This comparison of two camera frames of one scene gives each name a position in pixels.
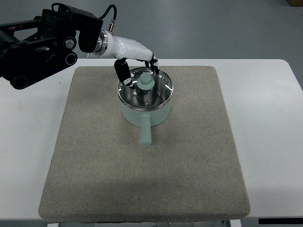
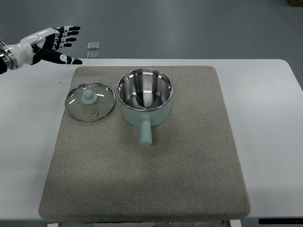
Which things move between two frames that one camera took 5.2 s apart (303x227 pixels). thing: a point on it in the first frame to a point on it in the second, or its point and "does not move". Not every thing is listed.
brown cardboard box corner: (296, 3) does not move
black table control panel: (292, 221) does not move
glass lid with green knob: (152, 91) to (89, 102)
